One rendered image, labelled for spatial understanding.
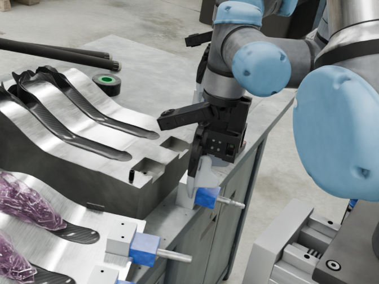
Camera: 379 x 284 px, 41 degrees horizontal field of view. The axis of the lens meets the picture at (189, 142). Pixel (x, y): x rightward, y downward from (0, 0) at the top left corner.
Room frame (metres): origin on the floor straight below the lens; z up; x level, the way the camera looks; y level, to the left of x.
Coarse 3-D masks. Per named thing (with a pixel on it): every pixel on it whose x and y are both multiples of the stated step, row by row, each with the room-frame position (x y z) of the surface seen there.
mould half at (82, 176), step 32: (0, 96) 0.88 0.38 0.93; (64, 96) 0.96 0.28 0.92; (96, 96) 1.02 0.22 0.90; (0, 128) 0.83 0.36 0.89; (32, 128) 0.83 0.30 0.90; (96, 128) 0.91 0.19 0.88; (0, 160) 0.83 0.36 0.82; (32, 160) 0.80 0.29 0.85; (64, 160) 0.78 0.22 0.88; (96, 160) 0.79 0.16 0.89; (160, 160) 0.82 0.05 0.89; (64, 192) 0.77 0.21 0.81; (96, 192) 0.75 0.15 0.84; (128, 192) 0.73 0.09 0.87; (160, 192) 0.80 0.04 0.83
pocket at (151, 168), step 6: (138, 162) 0.80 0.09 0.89; (144, 162) 0.82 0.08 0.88; (150, 162) 0.82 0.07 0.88; (156, 162) 0.82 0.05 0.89; (132, 168) 0.78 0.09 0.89; (138, 168) 0.81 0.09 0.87; (144, 168) 0.82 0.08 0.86; (150, 168) 0.82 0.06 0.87; (156, 168) 0.82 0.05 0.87; (162, 168) 0.81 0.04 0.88; (144, 174) 0.81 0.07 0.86; (150, 174) 0.81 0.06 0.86; (156, 174) 0.81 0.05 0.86
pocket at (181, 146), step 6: (168, 138) 0.91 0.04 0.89; (174, 138) 0.92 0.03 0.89; (162, 144) 0.89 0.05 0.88; (168, 144) 0.92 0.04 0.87; (174, 144) 0.92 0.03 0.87; (180, 144) 0.92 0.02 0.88; (186, 144) 0.91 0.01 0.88; (174, 150) 0.91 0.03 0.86; (180, 150) 0.92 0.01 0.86; (186, 150) 0.90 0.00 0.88; (180, 156) 0.88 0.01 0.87
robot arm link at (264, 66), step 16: (240, 32) 0.76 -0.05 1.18; (256, 32) 0.76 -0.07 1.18; (224, 48) 0.76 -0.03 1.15; (240, 48) 0.71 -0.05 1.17; (256, 48) 0.70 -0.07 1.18; (272, 48) 0.70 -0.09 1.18; (288, 48) 0.73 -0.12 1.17; (304, 48) 0.74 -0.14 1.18; (240, 64) 0.69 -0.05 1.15; (256, 64) 0.68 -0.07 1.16; (272, 64) 0.68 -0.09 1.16; (288, 64) 0.69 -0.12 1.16; (304, 64) 0.72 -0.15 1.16; (240, 80) 0.69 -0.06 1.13; (256, 80) 0.68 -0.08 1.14; (272, 80) 0.69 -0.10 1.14; (288, 80) 0.69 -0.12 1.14
